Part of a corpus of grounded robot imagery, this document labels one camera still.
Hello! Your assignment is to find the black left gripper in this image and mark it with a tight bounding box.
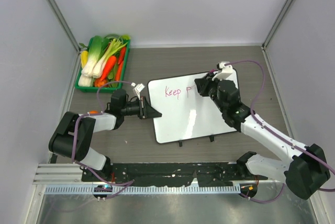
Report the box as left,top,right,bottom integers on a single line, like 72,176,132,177
121,97,161,120

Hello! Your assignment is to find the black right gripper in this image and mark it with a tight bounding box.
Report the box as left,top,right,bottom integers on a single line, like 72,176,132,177
196,72,227,113

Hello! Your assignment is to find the white whiteboard with black frame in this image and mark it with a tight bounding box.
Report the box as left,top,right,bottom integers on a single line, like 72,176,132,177
147,72,236,144

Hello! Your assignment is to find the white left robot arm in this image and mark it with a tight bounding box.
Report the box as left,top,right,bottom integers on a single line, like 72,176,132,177
48,89,162,182

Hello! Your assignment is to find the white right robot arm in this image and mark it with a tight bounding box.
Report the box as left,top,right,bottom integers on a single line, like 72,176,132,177
195,73,330,200

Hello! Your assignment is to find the orange toy fruit in tray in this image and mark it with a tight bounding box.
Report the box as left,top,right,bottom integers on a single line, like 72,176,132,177
94,79,108,87

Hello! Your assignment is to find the orange toy carrot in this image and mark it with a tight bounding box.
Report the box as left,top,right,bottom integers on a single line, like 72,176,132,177
100,55,117,80

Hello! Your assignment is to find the green plastic tray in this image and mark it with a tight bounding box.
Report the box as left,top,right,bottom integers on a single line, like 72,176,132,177
75,34,130,93

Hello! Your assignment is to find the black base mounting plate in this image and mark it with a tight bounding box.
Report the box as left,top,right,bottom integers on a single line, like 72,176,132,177
95,162,267,187

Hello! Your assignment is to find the red toy chili pepper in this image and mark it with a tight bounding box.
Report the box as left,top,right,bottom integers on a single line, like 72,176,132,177
118,46,127,65

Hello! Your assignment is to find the white green toy leek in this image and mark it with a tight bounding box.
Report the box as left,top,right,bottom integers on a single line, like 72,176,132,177
92,38,127,79

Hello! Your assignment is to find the white green toy bok choy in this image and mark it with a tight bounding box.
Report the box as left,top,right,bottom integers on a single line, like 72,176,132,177
81,36,102,77

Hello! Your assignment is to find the yellow toy corn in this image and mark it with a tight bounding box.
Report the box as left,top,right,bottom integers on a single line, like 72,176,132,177
80,50,88,69

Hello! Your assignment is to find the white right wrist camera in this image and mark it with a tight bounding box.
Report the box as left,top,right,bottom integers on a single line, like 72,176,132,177
212,61,233,81

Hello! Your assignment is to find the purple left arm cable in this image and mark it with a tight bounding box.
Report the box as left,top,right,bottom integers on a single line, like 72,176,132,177
72,80,137,201

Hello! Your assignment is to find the white slotted cable duct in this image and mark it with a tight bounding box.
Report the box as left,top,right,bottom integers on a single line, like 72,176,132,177
44,184,241,195

